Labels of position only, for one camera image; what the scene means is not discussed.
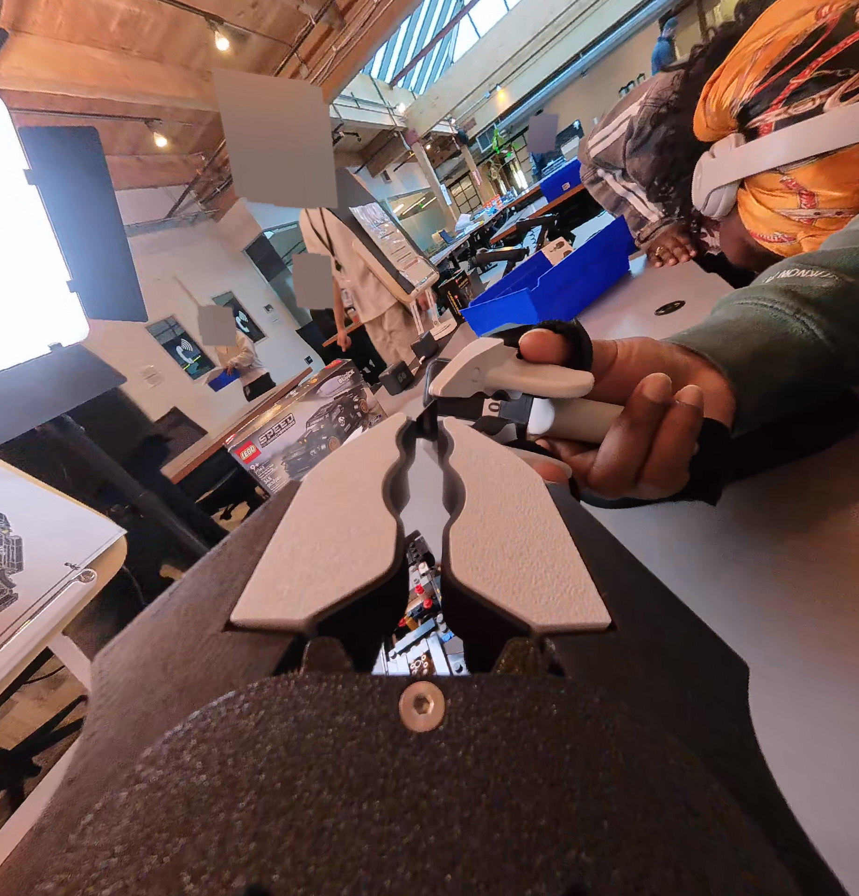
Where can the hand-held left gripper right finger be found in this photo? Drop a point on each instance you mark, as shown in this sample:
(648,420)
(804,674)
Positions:
(521,553)

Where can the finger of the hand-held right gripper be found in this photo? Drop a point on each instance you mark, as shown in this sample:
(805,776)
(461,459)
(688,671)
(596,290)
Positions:
(514,371)

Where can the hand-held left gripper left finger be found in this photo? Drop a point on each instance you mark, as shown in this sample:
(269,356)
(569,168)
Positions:
(332,546)

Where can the lego car model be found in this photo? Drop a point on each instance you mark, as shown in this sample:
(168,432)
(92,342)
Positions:
(423,623)

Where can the lego set box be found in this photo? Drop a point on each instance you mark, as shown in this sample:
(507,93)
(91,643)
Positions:
(297,427)

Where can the wooden stand board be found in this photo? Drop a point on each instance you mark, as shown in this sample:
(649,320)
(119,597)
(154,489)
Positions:
(94,602)

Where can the person's orange head scarf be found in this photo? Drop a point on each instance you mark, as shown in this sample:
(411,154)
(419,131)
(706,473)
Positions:
(801,112)

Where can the bright white light panel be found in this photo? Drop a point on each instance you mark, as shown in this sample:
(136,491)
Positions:
(24,238)

